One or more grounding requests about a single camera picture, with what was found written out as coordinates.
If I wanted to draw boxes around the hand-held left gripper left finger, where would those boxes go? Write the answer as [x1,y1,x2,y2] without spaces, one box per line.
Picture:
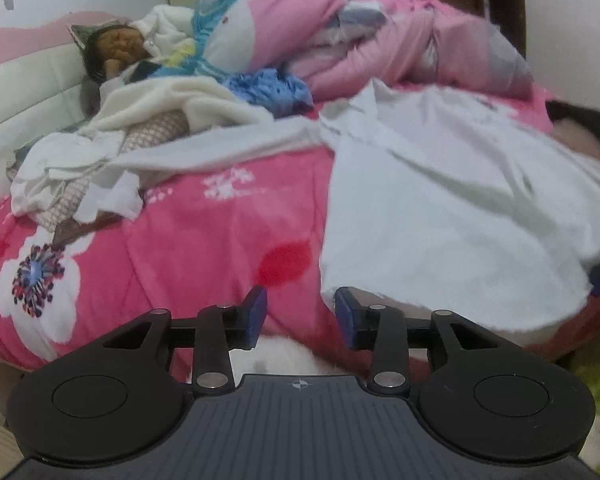
[102,285,270,395]

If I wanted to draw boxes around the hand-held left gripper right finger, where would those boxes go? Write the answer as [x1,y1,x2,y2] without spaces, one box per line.
[334,286,501,396]

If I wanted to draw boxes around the white shirt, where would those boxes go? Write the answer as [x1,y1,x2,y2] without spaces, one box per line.
[100,79,600,334]

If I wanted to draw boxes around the pink floral bed blanket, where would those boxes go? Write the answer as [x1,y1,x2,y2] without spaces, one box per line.
[0,85,600,376]

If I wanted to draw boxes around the beige checkered cloth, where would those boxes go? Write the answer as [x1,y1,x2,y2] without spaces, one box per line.
[35,109,189,231]

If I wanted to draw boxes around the cream fleece garment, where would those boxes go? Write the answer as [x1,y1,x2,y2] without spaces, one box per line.
[77,77,276,146]

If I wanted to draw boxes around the crumpled blue cloth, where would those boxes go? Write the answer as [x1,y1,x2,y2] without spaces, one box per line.
[224,67,314,119]

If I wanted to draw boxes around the white sweatshirt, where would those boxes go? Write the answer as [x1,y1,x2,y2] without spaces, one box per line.
[9,129,146,224]

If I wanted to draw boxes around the green plaid cloth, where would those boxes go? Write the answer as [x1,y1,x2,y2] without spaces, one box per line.
[5,150,34,184]

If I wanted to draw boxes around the folded tan garment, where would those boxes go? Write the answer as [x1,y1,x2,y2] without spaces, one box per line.
[549,124,600,162]

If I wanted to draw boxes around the pink and grey quilt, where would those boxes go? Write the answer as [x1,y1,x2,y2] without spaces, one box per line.
[202,0,536,104]

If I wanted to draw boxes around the white fluffy blanket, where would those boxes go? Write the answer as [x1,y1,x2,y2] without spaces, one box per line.
[129,3,201,69]

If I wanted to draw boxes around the cyan patterned blanket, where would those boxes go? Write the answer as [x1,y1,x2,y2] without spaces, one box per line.
[144,0,261,91]

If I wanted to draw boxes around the folded black garment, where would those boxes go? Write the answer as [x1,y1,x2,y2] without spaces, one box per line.
[544,99,600,176]

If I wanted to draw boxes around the white padded headboard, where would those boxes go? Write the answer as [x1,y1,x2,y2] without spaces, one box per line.
[0,44,101,151]

